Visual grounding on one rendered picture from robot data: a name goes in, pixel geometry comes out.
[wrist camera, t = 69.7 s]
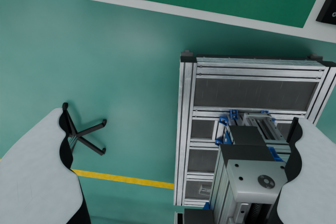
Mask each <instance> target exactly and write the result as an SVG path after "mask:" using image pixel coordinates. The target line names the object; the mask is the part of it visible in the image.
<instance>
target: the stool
mask: <svg viewBox="0 0 336 224"><path fill-rule="evenodd" d="M62 108H66V112H67V115H68V119H69V123H70V127H71V131H72V133H70V134H69V137H70V138H71V139H70V140H69V146H70V149H71V153H73V150H74V147H75V145H76V142H77V140H78V141H80V142H81V143H83V144H84V145H86V146H87V147H89V148H90V149H92V150H93V151H95V152H96V153H98V154H99V155H101V156H102V155H104V154H105V153H106V148H103V149H102V150H101V149H99V148H98V147H96V146H95V145H93V144H92V143H91V142H89V141H88V140H86V139H85V138H83V137H82V136H84V135H86V134H89V133H91V132H94V131H96V130H99V129H101V128H104V127H105V126H106V123H107V120H106V119H103V121H102V123H100V124H97V125H95V126H92V127H90V128H87V129H85V130H83V131H80V132H77V130H76V128H75V125H74V123H73V121H72V119H71V117H70V114H69V112H68V110H67V108H68V103H67V102H64V103H63V104H62Z"/></svg>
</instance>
